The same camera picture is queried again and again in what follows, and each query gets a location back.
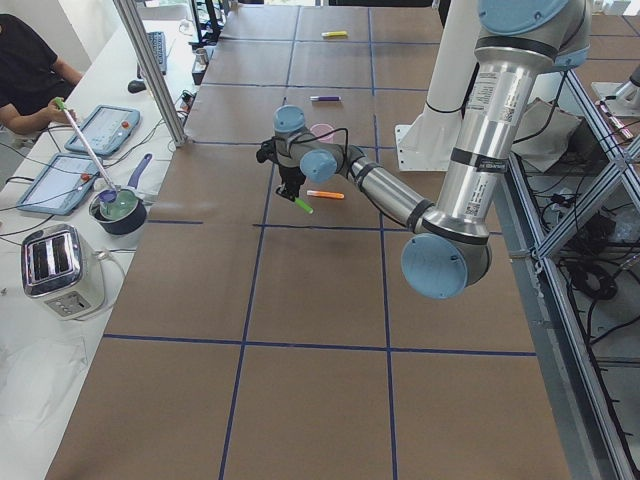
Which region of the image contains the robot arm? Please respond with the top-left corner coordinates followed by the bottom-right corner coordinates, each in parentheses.
top-left (256, 1), bottom-right (591, 299)

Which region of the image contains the aluminium frame rail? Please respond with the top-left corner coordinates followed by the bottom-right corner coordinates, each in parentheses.
top-left (498, 73), bottom-right (639, 479)

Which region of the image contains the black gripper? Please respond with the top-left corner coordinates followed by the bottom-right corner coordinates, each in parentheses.
top-left (275, 165), bottom-right (306, 201)

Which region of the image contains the teach pendant tablet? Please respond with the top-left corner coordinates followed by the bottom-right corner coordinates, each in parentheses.
top-left (16, 153), bottom-right (99, 216)
top-left (80, 105), bottom-right (141, 157)

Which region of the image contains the person in black shirt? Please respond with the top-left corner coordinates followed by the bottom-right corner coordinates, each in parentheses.
top-left (1, 14), bottom-right (83, 136)

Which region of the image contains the small metal cup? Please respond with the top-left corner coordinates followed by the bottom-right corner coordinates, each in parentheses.
top-left (195, 48), bottom-right (209, 65)

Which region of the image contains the long stick with green tip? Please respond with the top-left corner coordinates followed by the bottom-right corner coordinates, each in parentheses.
top-left (53, 97), bottom-right (118, 203)

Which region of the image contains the green highlighter pen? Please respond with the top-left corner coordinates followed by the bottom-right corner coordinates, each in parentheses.
top-left (294, 197), bottom-right (314, 214)

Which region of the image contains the grey cloth bag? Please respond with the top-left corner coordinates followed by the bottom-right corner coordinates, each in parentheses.
top-left (511, 98), bottom-right (595, 172)

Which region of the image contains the orange highlighter pen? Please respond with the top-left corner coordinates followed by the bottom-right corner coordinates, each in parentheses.
top-left (306, 190), bottom-right (345, 200)

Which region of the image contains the dark pot with lid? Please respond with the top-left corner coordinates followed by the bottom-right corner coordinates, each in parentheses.
top-left (89, 188), bottom-right (147, 235)

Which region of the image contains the black computer mouse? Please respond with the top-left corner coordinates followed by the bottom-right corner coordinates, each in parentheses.
top-left (127, 80), bottom-right (146, 94)

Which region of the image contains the aluminium frame post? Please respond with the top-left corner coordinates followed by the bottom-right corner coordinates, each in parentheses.
top-left (113, 0), bottom-right (187, 147)

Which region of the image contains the silver white toaster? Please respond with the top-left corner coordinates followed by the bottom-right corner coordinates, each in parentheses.
top-left (21, 224), bottom-right (105, 320)

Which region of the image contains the near teach pendant tablet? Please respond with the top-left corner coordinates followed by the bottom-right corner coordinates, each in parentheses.
top-left (16, 153), bottom-right (99, 216)

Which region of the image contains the pink mesh pen holder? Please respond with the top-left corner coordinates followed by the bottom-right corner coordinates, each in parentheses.
top-left (309, 123), bottom-right (335, 143)

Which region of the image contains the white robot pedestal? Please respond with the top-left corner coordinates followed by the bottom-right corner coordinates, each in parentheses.
top-left (395, 0), bottom-right (480, 171)

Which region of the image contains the black keyboard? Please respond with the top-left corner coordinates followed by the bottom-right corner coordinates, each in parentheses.
top-left (147, 31), bottom-right (167, 75)

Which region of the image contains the far teach pendant tablet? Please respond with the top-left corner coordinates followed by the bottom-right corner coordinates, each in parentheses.
top-left (80, 105), bottom-right (141, 157)

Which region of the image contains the purple highlighter pen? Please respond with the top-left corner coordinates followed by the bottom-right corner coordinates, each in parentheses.
top-left (309, 95), bottom-right (342, 103)

